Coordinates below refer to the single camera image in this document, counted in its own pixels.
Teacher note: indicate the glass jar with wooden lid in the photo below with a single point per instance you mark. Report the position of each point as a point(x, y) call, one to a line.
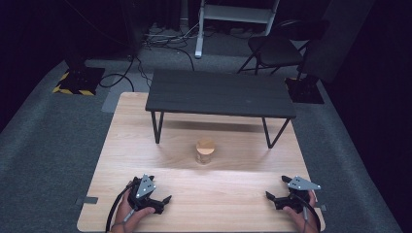
point(205, 149)

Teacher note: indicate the grey tape patch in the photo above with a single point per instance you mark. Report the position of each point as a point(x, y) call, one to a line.
point(322, 207)
point(88, 200)

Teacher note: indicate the black stand base yellow stripes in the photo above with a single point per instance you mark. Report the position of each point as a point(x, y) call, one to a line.
point(82, 81)

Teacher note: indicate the white desk frame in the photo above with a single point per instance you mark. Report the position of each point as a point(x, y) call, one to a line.
point(234, 13)

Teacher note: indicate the grey panel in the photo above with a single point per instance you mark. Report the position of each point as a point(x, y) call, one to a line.
point(336, 35)

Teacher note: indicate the person's left hand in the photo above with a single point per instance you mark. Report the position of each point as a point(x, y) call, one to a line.
point(124, 215)

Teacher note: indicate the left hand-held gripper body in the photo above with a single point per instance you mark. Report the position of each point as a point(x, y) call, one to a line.
point(144, 187)

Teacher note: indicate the person's right hand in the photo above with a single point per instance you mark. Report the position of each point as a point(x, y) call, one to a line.
point(307, 220)

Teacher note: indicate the black folding chair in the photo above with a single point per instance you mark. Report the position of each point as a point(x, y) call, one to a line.
point(275, 50)

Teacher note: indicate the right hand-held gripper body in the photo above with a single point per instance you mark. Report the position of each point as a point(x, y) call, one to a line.
point(301, 184)

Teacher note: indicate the black shelf with metal legs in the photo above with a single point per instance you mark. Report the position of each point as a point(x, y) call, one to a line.
point(220, 93)

